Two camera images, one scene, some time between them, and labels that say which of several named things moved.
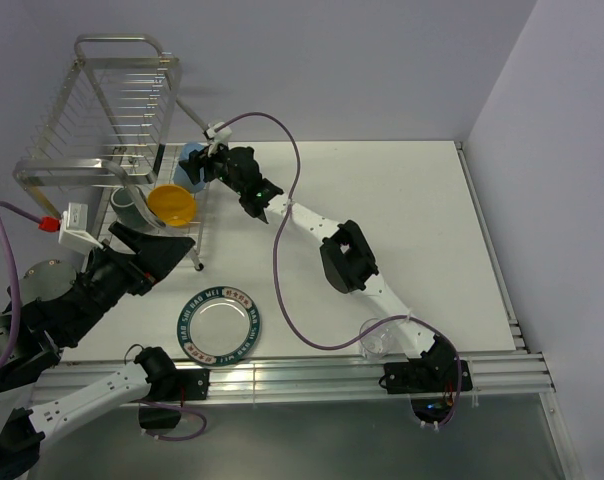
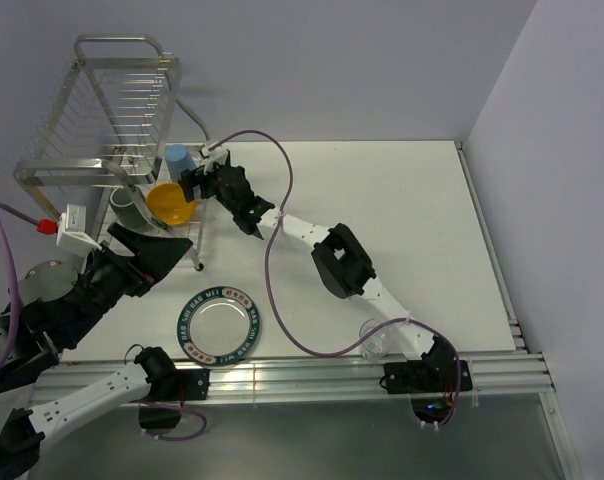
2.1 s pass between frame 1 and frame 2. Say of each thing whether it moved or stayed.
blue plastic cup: moved
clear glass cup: stayed
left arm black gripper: stayed
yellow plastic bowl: stayed
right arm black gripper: moved
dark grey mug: stayed
